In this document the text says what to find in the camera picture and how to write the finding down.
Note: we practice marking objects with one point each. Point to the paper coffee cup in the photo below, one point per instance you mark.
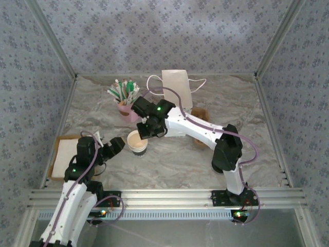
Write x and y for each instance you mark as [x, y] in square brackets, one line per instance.
[136, 146]

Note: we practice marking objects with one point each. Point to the white printed paper bag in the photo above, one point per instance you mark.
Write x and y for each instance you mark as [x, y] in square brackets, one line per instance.
[177, 85]

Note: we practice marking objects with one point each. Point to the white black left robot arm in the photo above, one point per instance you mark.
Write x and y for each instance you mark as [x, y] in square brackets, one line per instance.
[66, 213]

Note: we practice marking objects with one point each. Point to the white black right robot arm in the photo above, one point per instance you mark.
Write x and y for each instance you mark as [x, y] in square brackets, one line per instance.
[195, 128]

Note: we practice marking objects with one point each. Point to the white napkin stack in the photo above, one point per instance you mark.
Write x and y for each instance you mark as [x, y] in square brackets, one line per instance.
[65, 157]

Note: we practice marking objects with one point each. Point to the pink holder cup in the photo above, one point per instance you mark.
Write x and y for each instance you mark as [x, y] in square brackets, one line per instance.
[127, 114]

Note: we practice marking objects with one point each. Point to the white napkin on tray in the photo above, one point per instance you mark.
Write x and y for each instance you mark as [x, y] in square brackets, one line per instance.
[55, 178]

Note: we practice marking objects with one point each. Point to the small LED circuit board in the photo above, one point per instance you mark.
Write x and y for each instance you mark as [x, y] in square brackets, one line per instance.
[242, 214]
[96, 213]

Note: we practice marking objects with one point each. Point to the grey metal panel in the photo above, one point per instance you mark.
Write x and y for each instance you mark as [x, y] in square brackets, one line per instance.
[180, 234]

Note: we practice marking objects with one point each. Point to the aluminium side rail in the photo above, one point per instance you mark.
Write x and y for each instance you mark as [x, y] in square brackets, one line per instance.
[60, 128]
[271, 128]

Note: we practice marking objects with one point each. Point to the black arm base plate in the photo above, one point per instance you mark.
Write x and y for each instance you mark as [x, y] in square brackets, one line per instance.
[218, 198]
[114, 196]

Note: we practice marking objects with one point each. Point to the aluminium back rail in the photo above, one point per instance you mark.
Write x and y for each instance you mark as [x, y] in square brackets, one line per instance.
[115, 74]

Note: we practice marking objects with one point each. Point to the aluminium mounting rail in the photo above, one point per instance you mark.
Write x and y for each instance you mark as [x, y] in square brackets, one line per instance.
[167, 198]

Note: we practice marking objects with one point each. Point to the aluminium frame leg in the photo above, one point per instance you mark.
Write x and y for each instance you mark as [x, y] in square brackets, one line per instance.
[28, 226]
[304, 226]

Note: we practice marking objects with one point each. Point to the aluminium frame post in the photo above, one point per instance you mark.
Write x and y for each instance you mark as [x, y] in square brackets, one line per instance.
[277, 38]
[54, 38]

